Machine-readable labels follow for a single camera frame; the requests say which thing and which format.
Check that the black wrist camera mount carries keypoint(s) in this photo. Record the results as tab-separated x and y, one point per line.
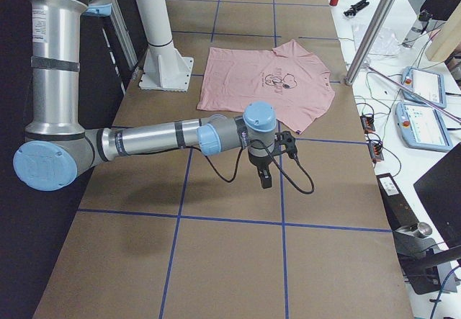
284	142

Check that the black hand tool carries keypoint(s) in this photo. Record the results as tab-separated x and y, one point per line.
355	8

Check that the upper blue teach pendant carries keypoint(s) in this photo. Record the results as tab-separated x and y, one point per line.
428	84

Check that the upper orange connector board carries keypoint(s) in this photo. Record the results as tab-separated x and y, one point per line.
367	121

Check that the long metal grabber rod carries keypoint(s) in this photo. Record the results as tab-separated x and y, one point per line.
415	97

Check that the clear plastic bag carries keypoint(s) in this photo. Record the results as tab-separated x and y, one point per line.
386	43

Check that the black box with label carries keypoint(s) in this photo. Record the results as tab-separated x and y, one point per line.
398	211

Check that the black monitor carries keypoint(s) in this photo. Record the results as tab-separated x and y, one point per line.
439	192

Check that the lower orange connector board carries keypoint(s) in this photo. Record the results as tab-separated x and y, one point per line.
375	150

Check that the orange connector board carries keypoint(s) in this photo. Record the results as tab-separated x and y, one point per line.
375	150
367	121

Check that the white pedestal column base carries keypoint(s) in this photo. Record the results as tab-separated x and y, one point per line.
165	68

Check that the blue teach pendant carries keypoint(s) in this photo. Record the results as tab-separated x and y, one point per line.
428	84
422	127

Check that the wooden beam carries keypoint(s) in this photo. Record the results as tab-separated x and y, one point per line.
447	39

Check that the lower blue teach pendant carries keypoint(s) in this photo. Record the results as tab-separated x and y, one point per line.
422	127

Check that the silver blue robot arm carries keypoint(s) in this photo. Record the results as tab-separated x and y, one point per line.
58	149

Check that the metal clamp mount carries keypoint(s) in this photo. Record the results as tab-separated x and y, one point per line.
424	264

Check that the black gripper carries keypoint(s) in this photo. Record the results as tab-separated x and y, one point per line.
258	161

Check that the pink snoopy t-shirt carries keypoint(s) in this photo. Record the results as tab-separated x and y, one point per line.
290	78

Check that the aluminium frame post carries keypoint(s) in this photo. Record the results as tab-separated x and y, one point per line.
377	20

